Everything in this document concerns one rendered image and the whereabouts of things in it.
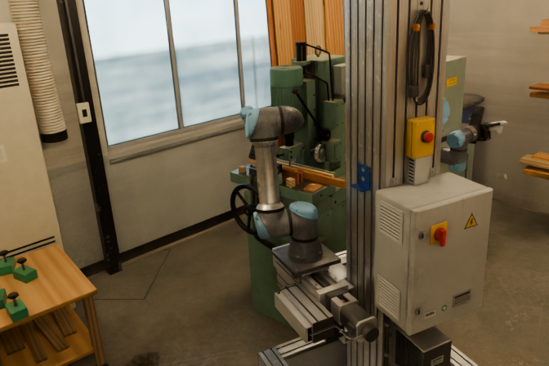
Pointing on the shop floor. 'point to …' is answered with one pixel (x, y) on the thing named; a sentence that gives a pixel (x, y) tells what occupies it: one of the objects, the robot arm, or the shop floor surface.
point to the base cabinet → (263, 264)
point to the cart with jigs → (46, 311)
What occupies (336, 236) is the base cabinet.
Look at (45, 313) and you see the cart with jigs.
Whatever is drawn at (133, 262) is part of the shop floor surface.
